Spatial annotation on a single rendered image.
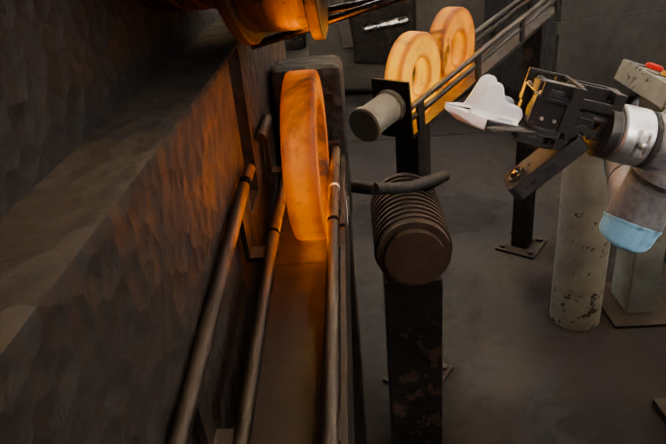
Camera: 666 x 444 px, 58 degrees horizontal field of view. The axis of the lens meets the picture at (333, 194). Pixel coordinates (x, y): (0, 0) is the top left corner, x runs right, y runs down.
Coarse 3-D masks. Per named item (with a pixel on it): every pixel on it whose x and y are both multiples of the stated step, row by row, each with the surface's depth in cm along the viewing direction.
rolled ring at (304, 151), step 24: (288, 72) 62; (312, 72) 62; (288, 96) 58; (312, 96) 58; (288, 120) 57; (312, 120) 57; (288, 144) 57; (312, 144) 57; (288, 168) 57; (312, 168) 57; (288, 192) 58; (312, 192) 57; (288, 216) 60; (312, 216) 59
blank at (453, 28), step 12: (444, 12) 114; (456, 12) 114; (468, 12) 118; (432, 24) 114; (444, 24) 112; (456, 24) 115; (468, 24) 119; (432, 36) 113; (444, 36) 112; (456, 36) 120; (468, 36) 120; (444, 48) 113; (456, 48) 122; (468, 48) 121; (444, 60) 114; (456, 60) 121; (444, 72) 115; (444, 84) 118
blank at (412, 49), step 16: (416, 32) 105; (400, 48) 103; (416, 48) 104; (432, 48) 109; (400, 64) 102; (416, 64) 111; (432, 64) 110; (416, 80) 112; (432, 80) 112; (416, 96) 108
